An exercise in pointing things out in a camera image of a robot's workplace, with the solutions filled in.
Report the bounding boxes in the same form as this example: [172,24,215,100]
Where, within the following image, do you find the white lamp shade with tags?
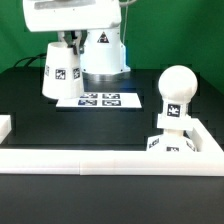
[42,42,84,100]

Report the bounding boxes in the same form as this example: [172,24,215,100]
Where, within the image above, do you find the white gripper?
[22,0,121,55]

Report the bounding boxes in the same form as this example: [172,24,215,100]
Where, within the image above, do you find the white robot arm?
[22,0,138,80]

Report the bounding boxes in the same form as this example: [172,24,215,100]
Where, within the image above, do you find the white lamp bulb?
[158,65,198,118]

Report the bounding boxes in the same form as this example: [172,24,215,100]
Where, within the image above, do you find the white sheet with tags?
[56,92,141,108]

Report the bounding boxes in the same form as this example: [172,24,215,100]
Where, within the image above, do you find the white U-shaped frame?
[0,119,224,176]

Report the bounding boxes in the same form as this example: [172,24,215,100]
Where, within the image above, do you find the white lamp base with tags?
[146,114,197,152]

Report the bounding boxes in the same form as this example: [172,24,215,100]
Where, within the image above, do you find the black cable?
[12,53,48,68]

